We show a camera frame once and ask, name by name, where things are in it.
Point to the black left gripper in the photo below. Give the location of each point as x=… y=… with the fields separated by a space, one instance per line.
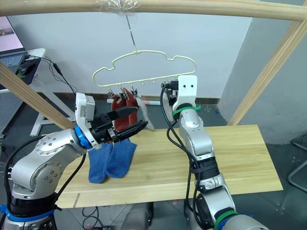
x=103 y=129

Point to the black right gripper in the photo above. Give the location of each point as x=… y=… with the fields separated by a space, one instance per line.
x=173 y=97

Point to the rust red knitted sock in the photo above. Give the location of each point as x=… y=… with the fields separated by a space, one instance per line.
x=131 y=101
x=117 y=106

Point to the metal hanger clip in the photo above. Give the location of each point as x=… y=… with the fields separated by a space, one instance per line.
x=122 y=94
x=111 y=93
x=133 y=92

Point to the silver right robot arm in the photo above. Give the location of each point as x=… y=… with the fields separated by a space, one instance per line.
x=194 y=134

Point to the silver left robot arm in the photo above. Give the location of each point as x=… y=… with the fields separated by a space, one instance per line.
x=48 y=155

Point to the cream cloud-shaped clip hanger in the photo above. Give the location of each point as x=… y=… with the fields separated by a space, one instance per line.
x=144 y=50

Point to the white sock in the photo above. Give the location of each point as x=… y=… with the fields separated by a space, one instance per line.
x=143 y=110

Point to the blue sock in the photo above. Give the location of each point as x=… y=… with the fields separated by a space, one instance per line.
x=120 y=160
x=97 y=167

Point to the dark grey rounded shape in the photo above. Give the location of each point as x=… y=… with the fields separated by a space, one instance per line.
x=139 y=218

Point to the black mouse pad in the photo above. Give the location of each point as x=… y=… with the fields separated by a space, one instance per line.
x=32 y=76

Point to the clear tape wrap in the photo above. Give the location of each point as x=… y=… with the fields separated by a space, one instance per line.
x=117 y=6

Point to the white desk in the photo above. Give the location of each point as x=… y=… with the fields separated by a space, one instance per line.
x=38 y=54

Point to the black computer mouse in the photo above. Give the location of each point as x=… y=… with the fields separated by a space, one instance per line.
x=25 y=69

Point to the grey perforated panel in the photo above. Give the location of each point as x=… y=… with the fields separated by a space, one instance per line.
x=9 y=112

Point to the open laptop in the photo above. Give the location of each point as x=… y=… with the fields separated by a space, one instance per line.
x=9 y=38

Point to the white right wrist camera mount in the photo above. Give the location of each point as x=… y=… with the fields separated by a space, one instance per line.
x=187 y=93

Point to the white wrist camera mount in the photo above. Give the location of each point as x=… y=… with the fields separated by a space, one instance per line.
x=187 y=93
x=79 y=107

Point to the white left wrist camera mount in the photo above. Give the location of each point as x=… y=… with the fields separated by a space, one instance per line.
x=79 y=107

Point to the long wooden frame beam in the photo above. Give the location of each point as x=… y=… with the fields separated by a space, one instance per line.
x=192 y=8

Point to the slanted wooden frame post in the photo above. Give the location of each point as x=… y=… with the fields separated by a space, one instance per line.
x=263 y=72

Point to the slanted wooden frame beam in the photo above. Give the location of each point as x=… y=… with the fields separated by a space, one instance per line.
x=36 y=100

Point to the grey tube chair frame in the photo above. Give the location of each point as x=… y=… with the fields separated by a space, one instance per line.
x=290 y=179

